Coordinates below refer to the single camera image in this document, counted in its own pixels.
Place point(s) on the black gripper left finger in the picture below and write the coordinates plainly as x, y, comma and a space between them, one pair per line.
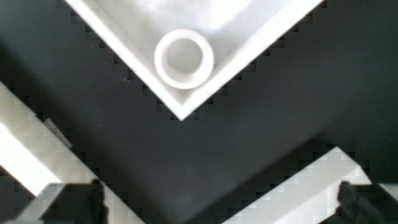
69, 204

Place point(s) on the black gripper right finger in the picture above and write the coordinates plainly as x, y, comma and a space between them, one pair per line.
367, 204

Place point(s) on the white square tabletop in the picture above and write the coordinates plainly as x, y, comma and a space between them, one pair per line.
189, 40

